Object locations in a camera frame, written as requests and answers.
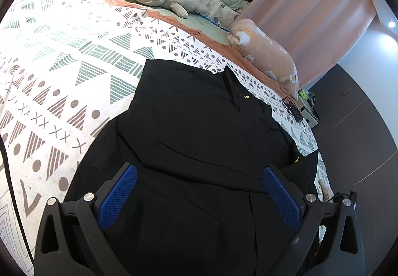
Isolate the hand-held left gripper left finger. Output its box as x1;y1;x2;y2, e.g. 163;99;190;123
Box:
34;162;138;276

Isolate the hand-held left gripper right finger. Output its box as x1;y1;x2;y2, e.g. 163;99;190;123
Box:
262;165;365;276

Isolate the black garment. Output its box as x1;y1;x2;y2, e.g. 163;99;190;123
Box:
64;59;321;276

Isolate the white nightstand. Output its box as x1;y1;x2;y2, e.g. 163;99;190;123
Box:
295;90;321;129

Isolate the pink printed pillow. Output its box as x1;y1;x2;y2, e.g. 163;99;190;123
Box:
226;18;299;99

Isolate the patterned white bedspread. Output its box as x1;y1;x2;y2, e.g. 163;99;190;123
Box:
0;0;335;276

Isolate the light green bed sheet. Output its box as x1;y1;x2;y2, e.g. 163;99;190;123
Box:
109;0;238;46

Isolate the pink curtain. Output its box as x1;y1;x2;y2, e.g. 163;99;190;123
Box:
241;0;378;90

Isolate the white crumpled cloth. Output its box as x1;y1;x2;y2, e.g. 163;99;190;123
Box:
190;0;241;26

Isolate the black cable bundle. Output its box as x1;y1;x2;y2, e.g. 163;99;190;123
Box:
281;96;307;132

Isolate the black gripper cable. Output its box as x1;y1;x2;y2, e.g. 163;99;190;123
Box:
0;131;35;264

